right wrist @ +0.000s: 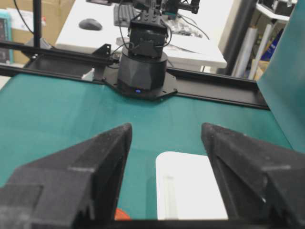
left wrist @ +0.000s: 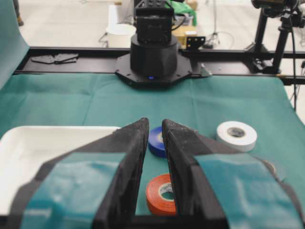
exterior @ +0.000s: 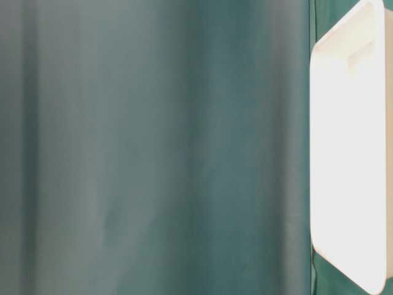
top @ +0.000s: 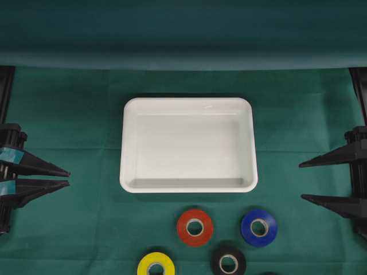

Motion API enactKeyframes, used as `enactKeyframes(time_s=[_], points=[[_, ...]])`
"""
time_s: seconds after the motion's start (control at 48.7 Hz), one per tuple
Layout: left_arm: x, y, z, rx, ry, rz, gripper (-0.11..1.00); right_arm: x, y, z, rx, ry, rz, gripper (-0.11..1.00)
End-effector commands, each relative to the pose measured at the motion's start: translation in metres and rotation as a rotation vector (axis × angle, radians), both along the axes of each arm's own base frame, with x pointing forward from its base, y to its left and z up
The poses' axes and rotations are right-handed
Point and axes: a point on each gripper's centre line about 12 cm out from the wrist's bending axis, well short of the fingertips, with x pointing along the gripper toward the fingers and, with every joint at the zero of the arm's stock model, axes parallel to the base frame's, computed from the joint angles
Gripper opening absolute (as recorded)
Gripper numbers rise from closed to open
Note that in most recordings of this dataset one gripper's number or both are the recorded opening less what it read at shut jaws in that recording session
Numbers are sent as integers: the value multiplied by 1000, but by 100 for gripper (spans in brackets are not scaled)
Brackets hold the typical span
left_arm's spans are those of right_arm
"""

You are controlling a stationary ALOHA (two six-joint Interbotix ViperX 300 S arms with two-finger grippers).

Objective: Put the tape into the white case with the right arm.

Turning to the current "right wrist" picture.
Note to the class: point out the cardboard box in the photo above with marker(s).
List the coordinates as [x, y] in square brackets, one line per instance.
[53, 16]

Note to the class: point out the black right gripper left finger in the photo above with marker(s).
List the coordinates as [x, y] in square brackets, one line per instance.
[77, 187]

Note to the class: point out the white desk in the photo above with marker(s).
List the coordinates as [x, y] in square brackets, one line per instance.
[183, 52]

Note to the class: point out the white plastic tray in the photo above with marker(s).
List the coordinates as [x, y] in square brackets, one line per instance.
[186, 188]

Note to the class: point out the black computer mouse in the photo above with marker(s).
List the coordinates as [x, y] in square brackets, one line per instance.
[90, 24]

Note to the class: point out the black keyboard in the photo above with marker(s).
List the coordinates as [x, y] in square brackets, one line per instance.
[124, 15]

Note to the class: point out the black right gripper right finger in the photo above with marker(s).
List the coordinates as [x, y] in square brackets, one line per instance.
[262, 184]

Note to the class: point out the black vertical frame post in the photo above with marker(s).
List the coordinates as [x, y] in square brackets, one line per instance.
[37, 30]

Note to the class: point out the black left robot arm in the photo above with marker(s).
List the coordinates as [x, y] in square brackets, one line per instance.
[143, 64]

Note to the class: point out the red tape roll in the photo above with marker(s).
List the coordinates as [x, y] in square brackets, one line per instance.
[121, 215]

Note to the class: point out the black aluminium frame rail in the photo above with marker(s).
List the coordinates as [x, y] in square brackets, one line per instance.
[73, 65]

